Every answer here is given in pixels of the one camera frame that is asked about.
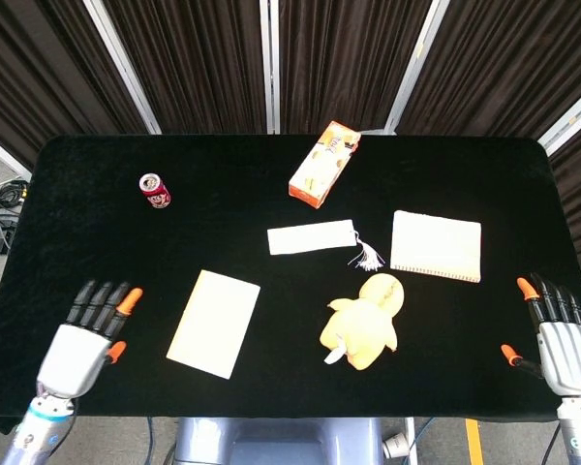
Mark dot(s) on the yellow floor tape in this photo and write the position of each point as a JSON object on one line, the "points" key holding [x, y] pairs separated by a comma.
{"points": [[473, 443]]}

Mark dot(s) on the orange snack box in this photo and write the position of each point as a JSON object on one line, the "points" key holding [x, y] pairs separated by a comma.
{"points": [[322, 167]]}

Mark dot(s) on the white bookmark with tassel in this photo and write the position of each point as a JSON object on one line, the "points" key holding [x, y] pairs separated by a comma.
{"points": [[310, 237]]}

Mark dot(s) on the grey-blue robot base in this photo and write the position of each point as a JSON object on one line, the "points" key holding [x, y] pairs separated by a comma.
{"points": [[281, 443]]}

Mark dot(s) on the white frame post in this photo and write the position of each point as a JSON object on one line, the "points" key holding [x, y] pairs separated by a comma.
{"points": [[121, 63], [2, 155], [269, 63], [569, 121], [414, 68]]}

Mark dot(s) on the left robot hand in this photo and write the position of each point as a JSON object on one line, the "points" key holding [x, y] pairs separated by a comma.
{"points": [[75, 356]]}

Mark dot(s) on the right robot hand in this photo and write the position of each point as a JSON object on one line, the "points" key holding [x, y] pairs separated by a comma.
{"points": [[569, 349]]}

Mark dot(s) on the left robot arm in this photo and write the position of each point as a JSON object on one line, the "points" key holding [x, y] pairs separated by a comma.
{"points": [[39, 426]]}

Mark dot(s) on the white paper cup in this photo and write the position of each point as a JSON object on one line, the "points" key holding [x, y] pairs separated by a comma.
{"points": [[396, 445]]}

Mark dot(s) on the white table leg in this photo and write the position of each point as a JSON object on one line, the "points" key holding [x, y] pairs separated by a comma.
{"points": [[410, 441]]}

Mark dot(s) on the black tablecloth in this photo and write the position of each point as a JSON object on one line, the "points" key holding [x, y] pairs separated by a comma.
{"points": [[281, 387]]}

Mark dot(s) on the cream spiral notebook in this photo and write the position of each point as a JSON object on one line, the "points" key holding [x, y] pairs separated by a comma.
{"points": [[436, 244]]}

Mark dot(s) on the yellow plush duck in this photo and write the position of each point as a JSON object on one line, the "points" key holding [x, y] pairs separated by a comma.
{"points": [[360, 327]]}

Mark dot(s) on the red soda can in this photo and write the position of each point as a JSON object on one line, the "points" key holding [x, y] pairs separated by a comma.
{"points": [[156, 191]]}

